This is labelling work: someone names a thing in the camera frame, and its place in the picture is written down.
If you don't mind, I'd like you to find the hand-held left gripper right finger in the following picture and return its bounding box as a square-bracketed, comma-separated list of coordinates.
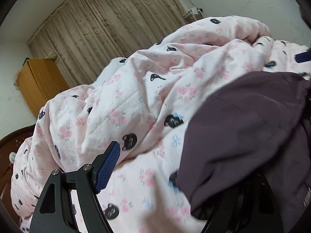
[200, 169, 285, 233]

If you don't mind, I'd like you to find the beige curtain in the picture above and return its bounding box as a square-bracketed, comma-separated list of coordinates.
[27, 0, 186, 89]

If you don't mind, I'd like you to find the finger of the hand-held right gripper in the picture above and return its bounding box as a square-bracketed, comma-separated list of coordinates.
[295, 52, 311, 64]

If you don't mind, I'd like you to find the purple and grey jacket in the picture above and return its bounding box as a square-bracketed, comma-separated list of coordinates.
[175, 71, 311, 233]

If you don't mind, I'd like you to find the dark wooden headboard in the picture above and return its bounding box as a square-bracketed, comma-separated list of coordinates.
[0, 124, 37, 226]

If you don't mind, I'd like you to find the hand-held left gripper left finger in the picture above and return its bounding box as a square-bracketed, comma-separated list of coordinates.
[29, 141, 121, 233]

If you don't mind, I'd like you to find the white pillow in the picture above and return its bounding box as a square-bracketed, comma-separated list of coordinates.
[93, 58, 128, 88]

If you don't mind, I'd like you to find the pink cat print blanket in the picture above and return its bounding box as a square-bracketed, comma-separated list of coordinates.
[10, 16, 311, 233]

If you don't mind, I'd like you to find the wooden wardrobe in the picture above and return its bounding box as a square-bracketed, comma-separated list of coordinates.
[16, 58, 70, 120]

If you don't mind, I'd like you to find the white power strip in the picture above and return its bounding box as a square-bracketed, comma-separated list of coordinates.
[183, 6, 205, 20]

